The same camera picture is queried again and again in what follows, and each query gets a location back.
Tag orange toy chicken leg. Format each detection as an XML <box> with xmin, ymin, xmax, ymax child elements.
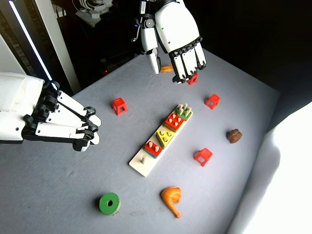
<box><xmin>160</xmin><ymin>186</ymin><xmax>182</xmax><ymax>219</ymax></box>

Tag white frame post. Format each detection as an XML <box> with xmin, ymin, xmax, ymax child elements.
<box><xmin>34</xmin><ymin>0</ymin><xmax>81</xmax><ymax>94</ymax></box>

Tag yellow-topped triangle stacking block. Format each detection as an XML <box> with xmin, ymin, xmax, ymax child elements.
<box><xmin>156</xmin><ymin>129</ymin><xmax>175</xmax><ymax>149</ymax></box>

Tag red-topped square stacking block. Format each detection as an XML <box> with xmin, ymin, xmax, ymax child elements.
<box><xmin>163</xmin><ymin>113</ymin><xmax>183</xmax><ymax>133</ymax></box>

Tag white background equipment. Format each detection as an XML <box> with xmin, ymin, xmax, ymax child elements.
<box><xmin>75</xmin><ymin>0</ymin><xmax>113</xmax><ymax>28</ymax></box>

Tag red-topped oblong stacking block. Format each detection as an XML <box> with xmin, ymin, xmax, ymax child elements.
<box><xmin>143</xmin><ymin>140</ymin><xmax>163</xmax><ymax>159</ymax></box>

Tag green-topped pentagon stacking block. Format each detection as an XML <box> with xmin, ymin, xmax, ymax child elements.
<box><xmin>175</xmin><ymin>106</ymin><xmax>194</xmax><ymax>121</ymax></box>

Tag lit LED strip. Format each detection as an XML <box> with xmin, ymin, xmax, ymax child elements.
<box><xmin>8</xmin><ymin>0</ymin><xmax>53</xmax><ymax>81</ymax></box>

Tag red toy stool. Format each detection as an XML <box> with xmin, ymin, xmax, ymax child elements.
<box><xmin>204</xmin><ymin>94</ymin><xmax>221</xmax><ymax>110</ymax></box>
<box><xmin>194</xmin><ymin>148</ymin><xmax>214</xmax><ymax>167</ymax></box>
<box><xmin>112</xmin><ymin>97</ymin><xmax>129</xmax><ymax>117</ymax></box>
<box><xmin>186</xmin><ymin>73</ymin><xmax>199</xmax><ymax>86</ymax></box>

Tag white backdrop sheet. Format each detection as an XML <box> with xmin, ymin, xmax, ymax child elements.
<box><xmin>226</xmin><ymin>101</ymin><xmax>312</xmax><ymax>234</ymax></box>

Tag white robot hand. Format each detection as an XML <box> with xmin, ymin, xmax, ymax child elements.
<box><xmin>140</xmin><ymin>0</ymin><xmax>208</xmax><ymax>85</ymax></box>
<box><xmin>0</xmin><ymin>72</ymin><xmax>102</xmax><ymax>153</ymax></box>

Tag green ring block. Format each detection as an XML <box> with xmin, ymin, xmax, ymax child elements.
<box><xmin>98</xmin><ymin>192</ymin><xmax>122</xmax><ymax>216</ymax></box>

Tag grey table cloth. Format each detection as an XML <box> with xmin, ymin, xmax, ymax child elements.
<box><xmin>0</xmin><ymin>48</ymin><xmax>312</xmax><ymax>234</ymax></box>

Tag brown toy food lump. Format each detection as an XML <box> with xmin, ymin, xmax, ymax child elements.
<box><xmin>226</xmin><ymin>128</ymin><xmax>243</xmax><ymax>144</ymax></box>

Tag wooden shape sorter board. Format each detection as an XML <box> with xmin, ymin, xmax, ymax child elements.
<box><xmin>129</xmin><ymin>104</ymin><xmax>195</xmax><ymax>177</ymax></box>

